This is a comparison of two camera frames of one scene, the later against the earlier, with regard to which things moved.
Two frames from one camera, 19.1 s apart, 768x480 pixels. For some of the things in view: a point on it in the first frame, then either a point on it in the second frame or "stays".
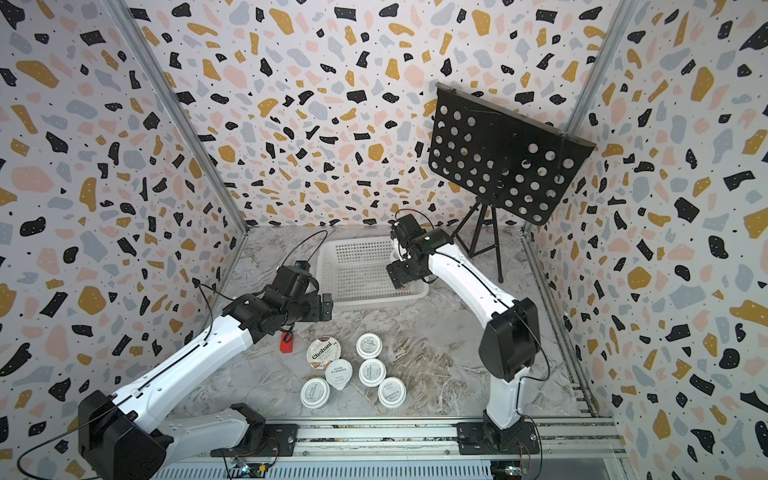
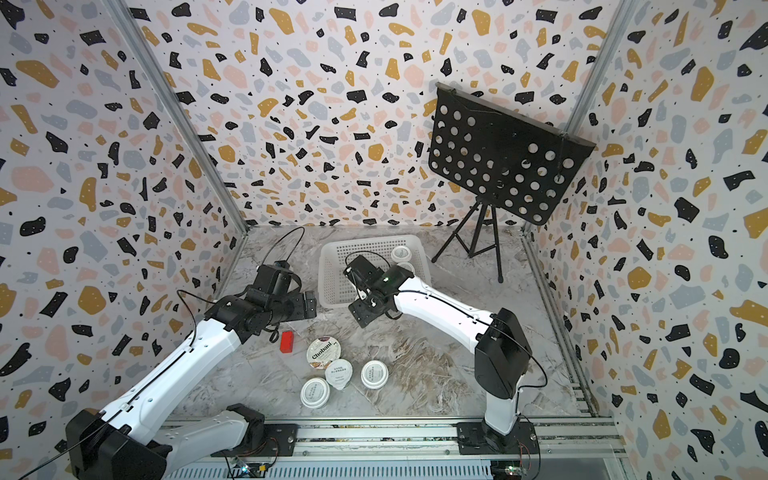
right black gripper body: x=402 y=272 to x=363 y=308
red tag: x=286 y=343 stays
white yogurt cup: x=372 y=372 stays
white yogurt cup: x=314 y=392 stays
